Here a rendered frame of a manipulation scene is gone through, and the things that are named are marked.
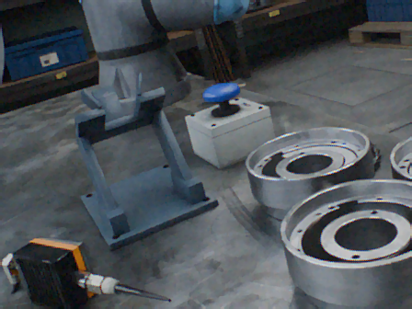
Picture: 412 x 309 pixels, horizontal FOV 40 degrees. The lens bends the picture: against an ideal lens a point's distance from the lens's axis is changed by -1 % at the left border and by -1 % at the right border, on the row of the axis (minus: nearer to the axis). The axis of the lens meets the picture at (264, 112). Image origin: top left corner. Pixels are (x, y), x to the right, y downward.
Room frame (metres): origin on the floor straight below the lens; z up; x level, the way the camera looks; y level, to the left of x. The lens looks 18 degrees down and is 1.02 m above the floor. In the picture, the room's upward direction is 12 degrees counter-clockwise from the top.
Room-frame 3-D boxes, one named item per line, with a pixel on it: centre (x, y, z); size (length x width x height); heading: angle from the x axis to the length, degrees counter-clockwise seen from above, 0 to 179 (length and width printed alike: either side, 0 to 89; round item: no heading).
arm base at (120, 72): (0.89, 0.18, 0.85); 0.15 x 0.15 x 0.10
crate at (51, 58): (3.78, 1.37, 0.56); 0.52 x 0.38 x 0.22; 113
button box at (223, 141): (0.58, 0.04, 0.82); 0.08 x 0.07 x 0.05; 26
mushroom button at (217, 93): (0.58, 0.04, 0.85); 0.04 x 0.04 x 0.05
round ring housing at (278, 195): (0.43, -0.03, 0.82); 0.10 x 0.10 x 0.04
